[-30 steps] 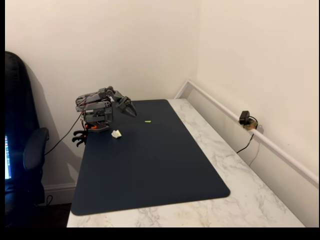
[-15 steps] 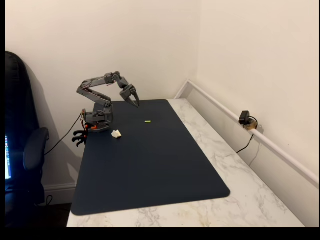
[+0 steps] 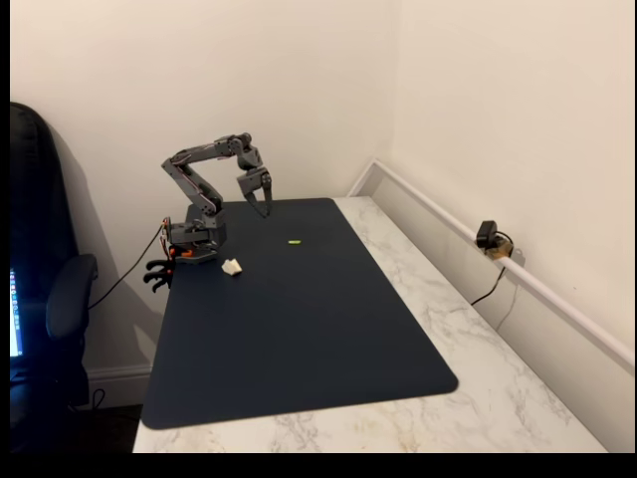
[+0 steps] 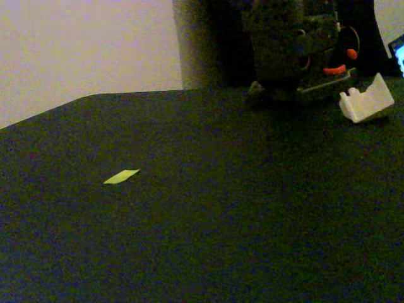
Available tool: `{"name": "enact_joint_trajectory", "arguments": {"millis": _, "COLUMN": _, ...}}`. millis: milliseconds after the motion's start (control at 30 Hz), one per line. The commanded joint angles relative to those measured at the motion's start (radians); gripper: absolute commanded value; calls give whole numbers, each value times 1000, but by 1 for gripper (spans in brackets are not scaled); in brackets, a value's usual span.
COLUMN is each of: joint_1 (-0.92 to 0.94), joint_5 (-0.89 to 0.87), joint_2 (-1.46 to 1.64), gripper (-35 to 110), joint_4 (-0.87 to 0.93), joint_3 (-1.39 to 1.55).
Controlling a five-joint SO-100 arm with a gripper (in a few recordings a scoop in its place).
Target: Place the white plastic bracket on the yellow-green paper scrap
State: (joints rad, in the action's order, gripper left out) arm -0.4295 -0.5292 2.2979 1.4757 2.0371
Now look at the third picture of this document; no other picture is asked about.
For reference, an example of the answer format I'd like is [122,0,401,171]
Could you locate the dark desk mat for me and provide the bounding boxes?
[140,197,459,430]

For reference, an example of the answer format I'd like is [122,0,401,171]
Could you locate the black clamp with orange parts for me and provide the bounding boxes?
[142,246,178,295]

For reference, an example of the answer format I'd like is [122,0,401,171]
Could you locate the black office chair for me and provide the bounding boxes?
[9,102,100,452]

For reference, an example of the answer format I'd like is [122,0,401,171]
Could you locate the black webcam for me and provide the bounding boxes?
[476,220,499,249]

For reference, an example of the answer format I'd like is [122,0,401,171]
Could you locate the white baseboard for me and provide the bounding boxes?
[85,364,153,409]

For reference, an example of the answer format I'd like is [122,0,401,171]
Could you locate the laptop screen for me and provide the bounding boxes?
[9,268,24,359]

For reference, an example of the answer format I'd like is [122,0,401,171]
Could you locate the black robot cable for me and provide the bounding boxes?
[88,225,165,311]

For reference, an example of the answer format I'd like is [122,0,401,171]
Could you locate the tan webcam mount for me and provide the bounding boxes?
[486,239,516,262]

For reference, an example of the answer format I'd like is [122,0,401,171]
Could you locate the black webcam cable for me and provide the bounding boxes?
[470,231,515,306]

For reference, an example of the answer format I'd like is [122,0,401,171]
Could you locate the black floor cable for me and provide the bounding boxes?
[67,387,106,412]

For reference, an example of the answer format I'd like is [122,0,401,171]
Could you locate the white ledge rail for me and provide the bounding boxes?
[346,158,636,374]

